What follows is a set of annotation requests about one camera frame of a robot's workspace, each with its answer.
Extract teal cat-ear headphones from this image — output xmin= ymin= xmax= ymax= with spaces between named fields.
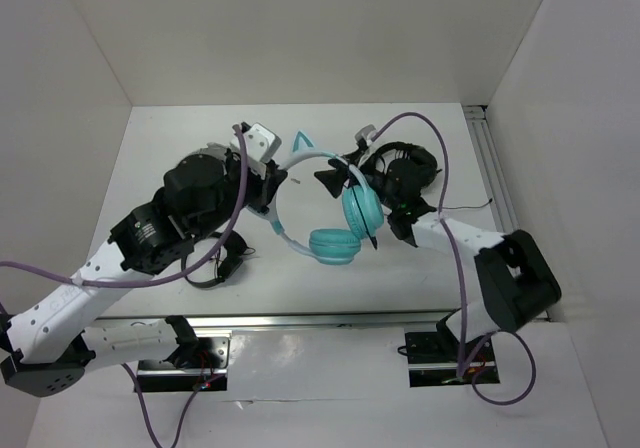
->
xmin=260 ymin=131 xmax=384 ymax=266

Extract black over-ear headphones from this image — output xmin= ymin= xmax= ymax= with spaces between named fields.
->
xmin=369 ymin=141 xmax=440 ymax=191

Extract purple cable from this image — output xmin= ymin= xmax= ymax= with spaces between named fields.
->
xmin=367 ymin=112 xmax=536 ymax=407
xmin=0 ymin=130 xmax=251 ymax=448

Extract aluminium front rail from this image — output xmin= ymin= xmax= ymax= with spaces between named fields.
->
xmin=89 ymin=307 xmax=471 ymax=333

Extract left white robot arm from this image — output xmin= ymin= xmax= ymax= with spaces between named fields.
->
xmin=1 ymin=147 xmax=287 ymax=398

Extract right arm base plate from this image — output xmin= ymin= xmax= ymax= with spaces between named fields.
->
xmin=397 ymin=331 xmax=500 ymax=388

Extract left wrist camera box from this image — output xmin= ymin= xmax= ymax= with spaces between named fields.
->
xmin=229 ymin=122 xmax=282 ymax=171

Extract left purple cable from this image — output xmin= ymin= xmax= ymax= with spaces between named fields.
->
xmin=0 ymin=130 xmax=251 ymax=448

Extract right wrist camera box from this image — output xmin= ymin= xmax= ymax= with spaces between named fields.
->
xmin=354 ymin=124 xmax=377 ymax=150

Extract white grey gaming headset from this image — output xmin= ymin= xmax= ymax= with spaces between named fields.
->
xmin=192 ymin=143 xmax=233 ymax=161

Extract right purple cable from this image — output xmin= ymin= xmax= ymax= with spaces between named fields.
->
xmin=367 ymin=112 xmax=536 ymax=407

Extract small black grey headphones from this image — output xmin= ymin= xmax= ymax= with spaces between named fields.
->
xmin=184 ymin=230 xmax=256 ymax=290

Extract aluminium side rail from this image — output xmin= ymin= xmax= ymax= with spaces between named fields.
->
xmin=462 ymin=105 xmax=519 ymax=232

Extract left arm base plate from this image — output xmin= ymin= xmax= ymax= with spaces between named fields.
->
xmin=136 ymin=330 xmax=231 ymax=393

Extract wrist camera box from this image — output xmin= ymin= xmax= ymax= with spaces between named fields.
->
xmin=229 ymin=122 xmax=282 ymax=171
xmin=354 ymin=124 xmax=377 ymax=150

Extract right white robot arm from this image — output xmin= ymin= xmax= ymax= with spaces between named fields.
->
xmin=308 ymin=142 xmax=561 ymax=370

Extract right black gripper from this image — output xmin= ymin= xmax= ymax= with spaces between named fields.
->
xmin=314 ymin=148 xmax=400 ymax=210

